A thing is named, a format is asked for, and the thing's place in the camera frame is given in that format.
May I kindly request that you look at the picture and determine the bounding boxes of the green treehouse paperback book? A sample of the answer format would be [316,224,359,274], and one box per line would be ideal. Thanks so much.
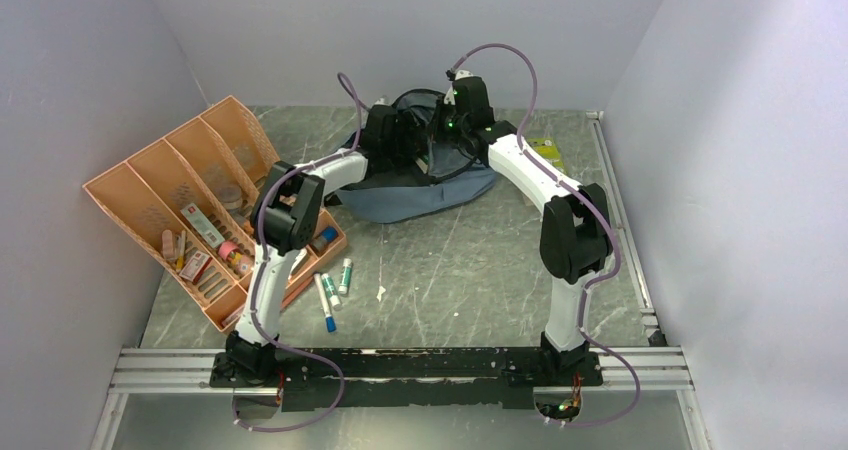
[415,155,431,174]

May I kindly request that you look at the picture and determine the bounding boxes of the orange plastic desk organizer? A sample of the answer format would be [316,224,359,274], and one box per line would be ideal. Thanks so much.
[82,95,349,334]

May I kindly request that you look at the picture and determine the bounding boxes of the blue capped whiteboard marker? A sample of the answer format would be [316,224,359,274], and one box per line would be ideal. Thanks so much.
[313,273,336,333]

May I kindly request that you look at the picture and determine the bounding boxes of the lime green paperback book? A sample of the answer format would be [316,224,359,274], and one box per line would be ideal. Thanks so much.
[526,137,567,174]

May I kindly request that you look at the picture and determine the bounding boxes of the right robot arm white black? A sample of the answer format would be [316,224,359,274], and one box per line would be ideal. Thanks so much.
[436,70,613,384]

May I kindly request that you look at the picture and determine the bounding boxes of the wooden clips in organizer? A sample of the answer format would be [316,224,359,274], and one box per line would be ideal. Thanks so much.
[161,229,186,273]

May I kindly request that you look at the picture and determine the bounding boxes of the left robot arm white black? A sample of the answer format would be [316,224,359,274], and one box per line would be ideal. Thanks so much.
[215,102,404,386]

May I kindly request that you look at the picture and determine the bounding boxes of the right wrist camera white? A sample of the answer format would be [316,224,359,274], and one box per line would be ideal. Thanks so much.
[452,69,474,81]

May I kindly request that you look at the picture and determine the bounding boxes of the pink tape roll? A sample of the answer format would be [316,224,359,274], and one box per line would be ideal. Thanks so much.
[217,241,241,262]

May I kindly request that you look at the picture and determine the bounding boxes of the red white card box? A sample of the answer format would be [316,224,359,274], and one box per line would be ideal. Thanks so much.
[181,203,225,249]

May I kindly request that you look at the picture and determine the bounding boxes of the green white glue stick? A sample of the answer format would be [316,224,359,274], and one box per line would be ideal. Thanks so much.
[321,273,342,310]

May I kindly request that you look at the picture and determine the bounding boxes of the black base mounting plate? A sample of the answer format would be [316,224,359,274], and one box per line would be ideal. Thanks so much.
[209,345,603,412]

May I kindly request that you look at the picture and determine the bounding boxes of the blue backpack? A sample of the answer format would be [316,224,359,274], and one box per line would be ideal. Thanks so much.
[324,88,497,224]

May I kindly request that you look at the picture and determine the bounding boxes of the blue capped bottle in organizer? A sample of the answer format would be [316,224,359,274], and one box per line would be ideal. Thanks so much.
[310,226,338,254]

